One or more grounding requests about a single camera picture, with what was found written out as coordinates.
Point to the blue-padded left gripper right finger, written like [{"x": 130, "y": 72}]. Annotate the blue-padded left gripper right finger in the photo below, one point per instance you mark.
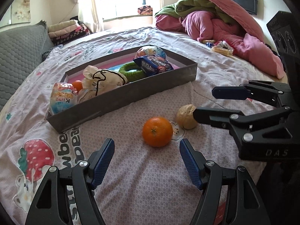
[{"x": 243, "y": 203}]

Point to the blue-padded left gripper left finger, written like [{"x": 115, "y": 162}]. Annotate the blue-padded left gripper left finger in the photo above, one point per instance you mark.
[{"x": 51, "y": 204}]

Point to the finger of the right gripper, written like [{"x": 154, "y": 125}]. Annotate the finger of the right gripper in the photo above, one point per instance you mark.
[
  {"x": 236, "y": 122},
  {"x": 272, "y": 95}
]

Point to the tan walnut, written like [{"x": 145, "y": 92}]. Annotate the tan walnut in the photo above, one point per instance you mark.
[{"x": 184, "y": 117}]

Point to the orange mandarin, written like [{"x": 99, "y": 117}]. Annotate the orange mandarin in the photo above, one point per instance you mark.
[
  {"x": 157, "y": 132},
  {"x": 77, "y": 85}
]

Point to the blue cookie snack packet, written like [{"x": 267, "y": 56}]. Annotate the blue cookie snack packet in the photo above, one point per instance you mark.
[{"x": 152, "y": 65}]

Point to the surprise egg toy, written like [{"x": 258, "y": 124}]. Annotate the surprise egg toy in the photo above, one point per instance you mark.
[
  {"x": 150, "y": 50},
  {"x": 63, "y": 96}
]

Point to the beige drawstring cloth bag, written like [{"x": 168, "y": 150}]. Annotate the beige drawstring cloth bag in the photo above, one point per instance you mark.
[{"x": 99, "y": 81}]

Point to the snack wrappers pile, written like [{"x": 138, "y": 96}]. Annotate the snack wrappers pile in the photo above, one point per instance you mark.
[{"x": 220, "y": 47}]

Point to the pink crumpled duvet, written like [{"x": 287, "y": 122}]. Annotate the pink crumpled duvet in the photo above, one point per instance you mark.
[{"x": 203, "y": 25}]

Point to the pink strawberry print bedsheet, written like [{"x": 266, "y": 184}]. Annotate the pink strawberry print bedsheet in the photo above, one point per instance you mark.
[{"x": 143, "y": 185}]

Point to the green blanket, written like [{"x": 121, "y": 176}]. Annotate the green blanket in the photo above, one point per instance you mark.
[{"x": 182, "y": 8}]

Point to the patterned bag on windowsill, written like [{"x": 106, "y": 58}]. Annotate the patterned bag on windowsill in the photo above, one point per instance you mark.
[{"x": 145, "y": 10}]

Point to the dark grey shallow box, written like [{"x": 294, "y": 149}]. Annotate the dark grey shallow box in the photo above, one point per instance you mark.
[{"x": 185, "y": 70}]

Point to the dark patterned pillow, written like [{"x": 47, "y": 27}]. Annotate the dark patterned pillow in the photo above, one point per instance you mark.
[{"x": 47, "y": 53}]

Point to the grey quilted headboard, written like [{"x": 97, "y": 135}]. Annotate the grey quilted headboard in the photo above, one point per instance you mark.
[{"x": 21, "y": 52}]

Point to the cream curtain left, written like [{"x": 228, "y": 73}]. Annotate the cream curtain left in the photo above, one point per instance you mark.
[{"x": 89, "y": 13}]

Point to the stack of folded blankets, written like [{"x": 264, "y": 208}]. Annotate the stack of folded blankets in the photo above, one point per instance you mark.
[{"x": 67, "y": 31}]

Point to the floral wall picture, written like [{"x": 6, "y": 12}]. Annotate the floral wall picture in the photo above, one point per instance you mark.
[{"x": 20, "y": 11}]

